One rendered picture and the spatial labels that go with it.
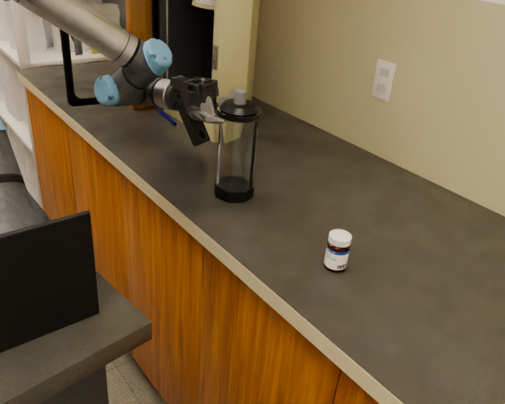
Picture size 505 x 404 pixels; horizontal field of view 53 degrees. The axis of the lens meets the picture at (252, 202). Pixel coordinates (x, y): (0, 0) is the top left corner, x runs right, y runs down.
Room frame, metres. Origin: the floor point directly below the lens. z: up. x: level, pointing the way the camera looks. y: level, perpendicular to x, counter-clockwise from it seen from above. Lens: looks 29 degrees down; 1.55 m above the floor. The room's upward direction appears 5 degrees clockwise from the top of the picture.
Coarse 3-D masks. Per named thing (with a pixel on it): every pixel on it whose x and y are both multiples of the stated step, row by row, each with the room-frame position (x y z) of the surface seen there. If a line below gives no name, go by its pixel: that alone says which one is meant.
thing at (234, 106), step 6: (240, 90) 1.13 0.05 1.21; (234, 96) 1.12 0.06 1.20; (240, 96) 1.11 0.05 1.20; (228, 102) 1.12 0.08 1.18; (234, 102) 1.12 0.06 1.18; (240, 102) 1.11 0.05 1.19; (246, 102) 1.13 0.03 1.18; (252, 102) 1.14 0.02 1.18; (222, 108) 1.10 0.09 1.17; (228, 108) 1.09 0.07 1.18; (234, 108) 1.09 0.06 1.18; (240, 108) 1.09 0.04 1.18; (246, 108) 1.09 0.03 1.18; (252, 108) 1.10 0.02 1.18; (258, 108) 1.13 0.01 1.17; (234, 114) 1.08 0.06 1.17; (240, 114) 1.08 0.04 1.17; (246, 114) 1.08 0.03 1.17; (252, 114) 1.09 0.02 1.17
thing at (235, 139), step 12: (216, 108) 1.11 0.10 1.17; (228, 120) 1.07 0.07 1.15; (228, 132) 1.08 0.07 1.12; (240, 132) 1.08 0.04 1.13; (252, 132) 1.10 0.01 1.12; (228, 144) 1.08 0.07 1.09; (240, 144) 1.08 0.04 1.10; (252, 144) 1.10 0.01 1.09; (228, 156) 1.08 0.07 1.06; (240, 156) 1.08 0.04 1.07; (216, 168) 1.11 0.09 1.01; (228, 168) 1.08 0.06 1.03; (240, 168) 1.08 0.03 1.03; (216, 180) 1.11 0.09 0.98; (228, 180) 1.08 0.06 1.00; (240, 180) 1.08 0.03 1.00
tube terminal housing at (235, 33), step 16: (224, 0) 1.44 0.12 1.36; (240, 0) 1.48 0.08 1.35; (256, 0) 1.59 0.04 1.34; (224, 16) 1.45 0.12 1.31; (240, 16) 1.48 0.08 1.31; (256, 16) 1.62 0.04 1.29; (224, 32) 1.45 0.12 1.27; (240, 32) 1.48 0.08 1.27; (256, 32) 1.66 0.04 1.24; (224, 48) 1.45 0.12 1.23; (240, 48) 1.49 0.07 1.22; (256, 48) 1.70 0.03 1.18; (224, 64) 1.45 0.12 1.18; (240, 64) 1.49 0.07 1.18; (224, 80) 1.45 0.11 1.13; (240, 80) 1.49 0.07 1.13; (224, 96) 1.46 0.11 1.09; (176, 112) 1.61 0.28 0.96; (208, 128) 1.46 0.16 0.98
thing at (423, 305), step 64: (128, 128) 1.49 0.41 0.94; (320, 128) 1.65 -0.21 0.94; (192, 192) 1.11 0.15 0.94; (256, 192) 1.14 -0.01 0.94; (320, 192) 1.17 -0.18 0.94; (384, 192) 1.20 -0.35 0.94; (448, 192) 1.24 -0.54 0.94; (256, 256) 0.86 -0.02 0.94; (320, 256) 0.88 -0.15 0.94; (384, 256) 0.90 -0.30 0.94; (448, 256) 0.93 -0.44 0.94; (320, 320) 0.68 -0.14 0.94; (384, 320) 0.70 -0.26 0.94; (448, 320) 0.71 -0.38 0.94; (384, 384) 0.55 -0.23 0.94; (448, 384) 0.56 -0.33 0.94
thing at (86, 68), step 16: (96, 0) 1.56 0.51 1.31; (112, 0) 1.58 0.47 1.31; (128, 0) 1.61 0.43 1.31; (144, 0) 1.64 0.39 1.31; (112, 16) 1.58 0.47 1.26; (128, 16) 1.61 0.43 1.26; (144, 16) 1.63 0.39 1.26; (144, 32) 1.63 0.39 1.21; (80, 64) 1.53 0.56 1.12; (96, 64) 1.55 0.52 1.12; (112, 64) 1.58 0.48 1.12; (80, 80) 1.53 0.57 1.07; (80, 96) 1.52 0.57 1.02
